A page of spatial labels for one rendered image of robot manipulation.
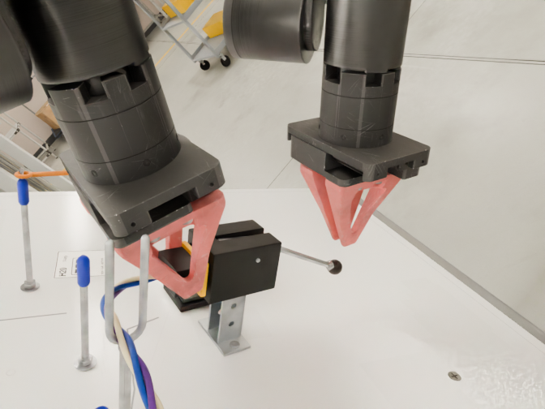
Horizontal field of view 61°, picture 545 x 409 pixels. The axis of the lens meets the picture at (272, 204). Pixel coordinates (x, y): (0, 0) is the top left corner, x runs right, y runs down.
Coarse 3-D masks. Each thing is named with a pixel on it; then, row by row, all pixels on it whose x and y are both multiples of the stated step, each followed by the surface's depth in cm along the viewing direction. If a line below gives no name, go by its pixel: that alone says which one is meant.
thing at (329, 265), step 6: (282, 252) 37; (288, 252) 37; (294, 252) 38; (258, 258) 33; (300, 258) 38; (306, 258) 39; (312, 258) 39; (318, 264) 40; (324, 264) 40; (330, 264) 41
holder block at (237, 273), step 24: (192, 240) 33; (216, 240) 32; (240, 240) 33; (264, 240) 33; (216, 264) 31; (240, 264) 32; (264, 264) 33; (216, 288) 32; (240, 288) 33; (264, 288) 34
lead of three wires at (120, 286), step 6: (138, 276) 30; (150, 276) 30; (120, 282) 29; (126, 282) 29; (132, 282) 29; (138, 282) 30; (114, 288) 27; (120, 288) 28; (126, 288) 29; (114, 294) 27; (102, 300) 26; (102, 306) 25; (102, 312) 24; (114, 312) 24; (114, 318) 23; (114, 324) 23; (114, 330) 22; (120, 330) 22
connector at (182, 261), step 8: (176, 248) 33; (160, 256) 32; (168, 256) 31; (176, 256) 32; (184, 256) 32; (168, 264) 31; (176, 264) 31; (184, 264) 31; (208, 264) 31; (176, 272) 30; (184, 272) 30; (168, 288) 31; (176, 296) 31
